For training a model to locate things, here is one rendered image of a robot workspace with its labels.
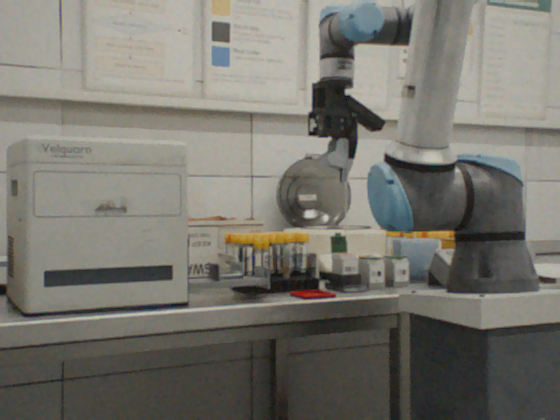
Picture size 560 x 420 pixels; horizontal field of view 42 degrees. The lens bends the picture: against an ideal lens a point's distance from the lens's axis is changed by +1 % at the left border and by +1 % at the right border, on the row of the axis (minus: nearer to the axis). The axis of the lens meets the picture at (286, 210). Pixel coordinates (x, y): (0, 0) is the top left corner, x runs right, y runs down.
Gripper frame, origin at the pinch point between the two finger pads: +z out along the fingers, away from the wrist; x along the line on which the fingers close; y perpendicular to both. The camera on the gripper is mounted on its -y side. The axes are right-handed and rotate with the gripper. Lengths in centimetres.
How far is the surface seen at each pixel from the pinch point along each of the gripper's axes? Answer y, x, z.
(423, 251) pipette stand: -24.2, -5.9, 17.2
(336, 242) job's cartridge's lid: 0.4, -3.1, 14.3
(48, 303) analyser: 61, 9, 22
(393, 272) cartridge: -12.1, 0.0, 21.1
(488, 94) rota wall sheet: -88, -60, -30
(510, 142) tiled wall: -98, -61, -15
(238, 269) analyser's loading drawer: 26.2, 4.8, 18.5
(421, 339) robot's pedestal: 2.7, 31.7, 29.1
